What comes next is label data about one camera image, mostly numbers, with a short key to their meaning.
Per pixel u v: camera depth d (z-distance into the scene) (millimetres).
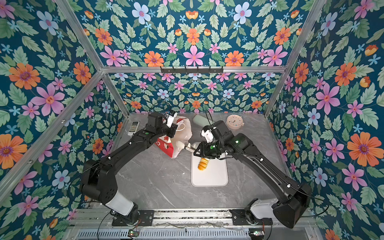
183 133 958
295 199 381
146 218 735
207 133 661
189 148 716
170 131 768
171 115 751
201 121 1123
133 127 1105
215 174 885
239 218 736
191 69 900
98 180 442
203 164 900
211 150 594
